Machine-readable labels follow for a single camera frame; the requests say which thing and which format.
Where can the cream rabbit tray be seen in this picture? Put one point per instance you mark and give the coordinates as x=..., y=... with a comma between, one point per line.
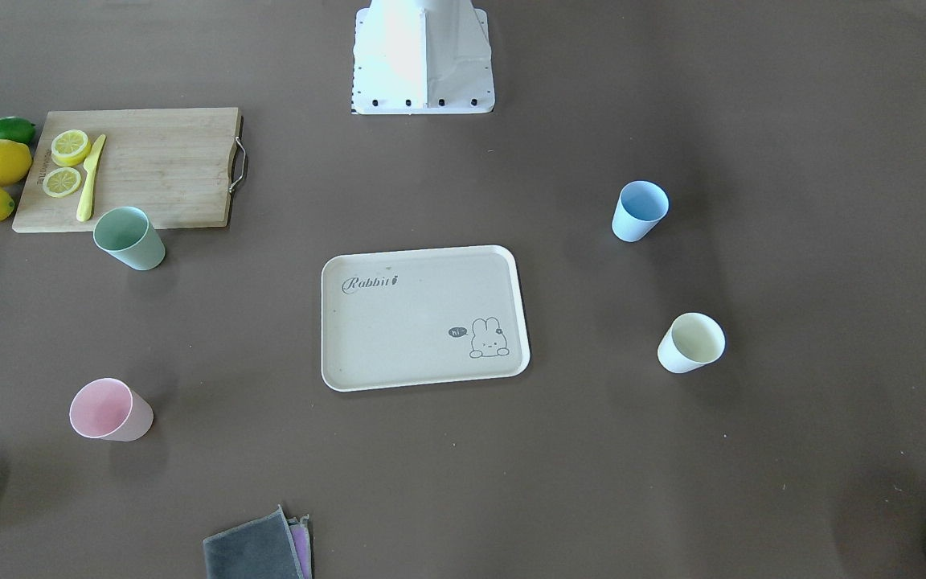
x=425, y=316

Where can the yellow lemon upper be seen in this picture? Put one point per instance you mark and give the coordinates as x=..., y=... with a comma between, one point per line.
x=15, y=162

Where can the cream plastic cup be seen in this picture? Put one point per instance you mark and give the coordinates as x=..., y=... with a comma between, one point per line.
x=692, y=341

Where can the green lime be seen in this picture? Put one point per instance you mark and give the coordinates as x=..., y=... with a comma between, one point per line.
x=17, y=129

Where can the green plastic cup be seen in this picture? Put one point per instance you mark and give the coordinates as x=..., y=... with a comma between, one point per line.
x=126, y=233

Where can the lemon slice lower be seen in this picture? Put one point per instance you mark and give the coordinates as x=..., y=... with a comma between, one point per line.
x=61, y=181

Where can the grey cloth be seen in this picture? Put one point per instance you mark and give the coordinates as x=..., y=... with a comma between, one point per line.
x=262, y=548

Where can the purple cloth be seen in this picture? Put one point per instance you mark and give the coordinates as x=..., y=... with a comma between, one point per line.
x=301, y=535

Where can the yellow plastic knife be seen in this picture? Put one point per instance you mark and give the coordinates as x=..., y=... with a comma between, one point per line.
x=91, y=162

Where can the bamboo cutting board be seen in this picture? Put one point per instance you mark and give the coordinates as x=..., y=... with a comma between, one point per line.
x=174, y=164

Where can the lemon slice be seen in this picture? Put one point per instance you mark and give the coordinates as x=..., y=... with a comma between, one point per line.
x=70, y=148
x=61, y=181

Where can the lemon slice upper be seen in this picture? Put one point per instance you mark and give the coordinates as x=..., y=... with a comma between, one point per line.
x=70, y=148

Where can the pink plastic cup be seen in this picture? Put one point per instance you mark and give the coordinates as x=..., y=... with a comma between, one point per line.
x=107, y=409

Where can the blue plastic cup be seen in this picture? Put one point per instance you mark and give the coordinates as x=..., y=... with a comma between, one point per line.
x=640, y=206

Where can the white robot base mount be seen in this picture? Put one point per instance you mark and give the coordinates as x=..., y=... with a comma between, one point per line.
x=422, y=57

